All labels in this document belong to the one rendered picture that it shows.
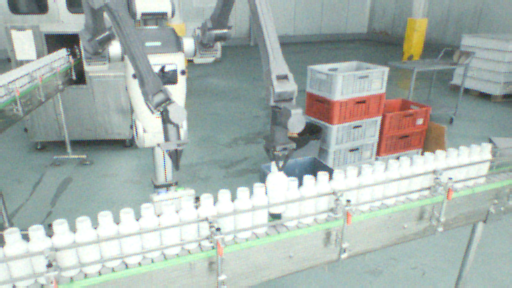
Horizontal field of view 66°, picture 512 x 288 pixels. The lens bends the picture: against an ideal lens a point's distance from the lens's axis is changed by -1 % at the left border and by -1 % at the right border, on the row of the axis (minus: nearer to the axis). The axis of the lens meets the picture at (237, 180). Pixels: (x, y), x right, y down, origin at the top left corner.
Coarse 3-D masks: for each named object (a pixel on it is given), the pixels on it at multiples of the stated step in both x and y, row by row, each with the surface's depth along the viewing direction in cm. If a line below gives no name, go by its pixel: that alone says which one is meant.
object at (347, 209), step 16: (336, 192) 134; (448, 192) 147; (336, 208) 137; (352, 208) 131; (48, 224) 117; (208, 224) 119; (208, 240) 122; (224, 240) 116; (336, 240) 142; (48, 256) 103; (48, 272) 100
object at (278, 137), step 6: (270, 126) 120; (276, 126) 118; (270, 132) 121; (276, 132) 119; (282, 132) 119; (288, 132) 121; (264, 138) 125; (270, 138) 121; (276, 138) 120; (282, 138) 120; (276, 144) 119; (282, 144) 119; (288, 144) 119; (294, 144) 120; (276, 150) 118
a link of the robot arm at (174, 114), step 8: (168, 88) 131; (168, 104) 125; (176, 104) 124; (152, 112) 131; (168, 112) 124; (176, 112) 124; (184, 112) 125; (168, 120) 126; (176, 120) 124; (184, 120) 125
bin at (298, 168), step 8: (296, 160) 203; (304, 160) 205; (312, 160) 207; (320, 160) 201; (264, 168) 192; (288, 168) 203; (296, 168) 205; (304, 168) 207; (312, 168) 209; (320, 168) 202; (328, 168) 195; (264, 176) 193; (288, 176) 205; (296, 176) 207; (328, 176) 196; (344, 176) 184; (264, 184) 195; (272, 216) 192; (280, 216) 184
